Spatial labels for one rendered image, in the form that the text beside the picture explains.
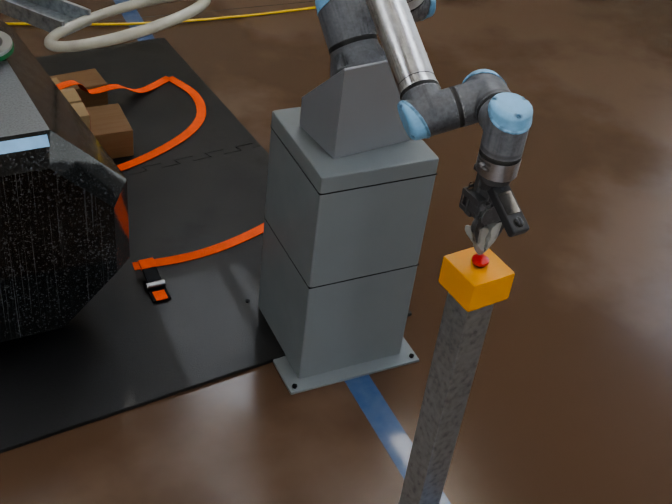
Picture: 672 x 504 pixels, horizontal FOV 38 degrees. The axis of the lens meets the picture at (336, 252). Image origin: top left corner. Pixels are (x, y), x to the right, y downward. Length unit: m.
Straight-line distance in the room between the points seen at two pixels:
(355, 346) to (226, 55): 2.35
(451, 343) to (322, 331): 0.98
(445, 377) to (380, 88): 0.92
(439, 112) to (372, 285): 1.23
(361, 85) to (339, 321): 0.84
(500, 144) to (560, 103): 3.30
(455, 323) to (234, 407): 1.18
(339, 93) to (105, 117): 1.81
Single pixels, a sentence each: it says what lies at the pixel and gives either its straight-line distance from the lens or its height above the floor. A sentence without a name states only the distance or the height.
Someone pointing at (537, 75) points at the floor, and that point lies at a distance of 5.53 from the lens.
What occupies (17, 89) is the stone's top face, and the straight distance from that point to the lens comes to 3.30.
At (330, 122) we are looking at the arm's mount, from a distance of 2.88.
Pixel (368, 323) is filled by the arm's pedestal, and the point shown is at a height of 0.20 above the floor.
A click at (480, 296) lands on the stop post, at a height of 1.04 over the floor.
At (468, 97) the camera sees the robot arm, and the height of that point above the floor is 1.45.
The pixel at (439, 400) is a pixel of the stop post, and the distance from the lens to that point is 2.46.
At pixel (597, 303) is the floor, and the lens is 3.98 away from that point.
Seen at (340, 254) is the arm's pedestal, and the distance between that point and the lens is 3.03.
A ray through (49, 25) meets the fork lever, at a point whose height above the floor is 1.09.
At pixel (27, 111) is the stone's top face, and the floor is 0.81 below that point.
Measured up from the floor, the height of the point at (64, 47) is 1.17.
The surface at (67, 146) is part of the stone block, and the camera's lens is 3.11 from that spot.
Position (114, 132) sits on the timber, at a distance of 4.31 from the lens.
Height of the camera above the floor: 2.42
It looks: 38 degrees down
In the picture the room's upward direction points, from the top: 8 degrees clockwise
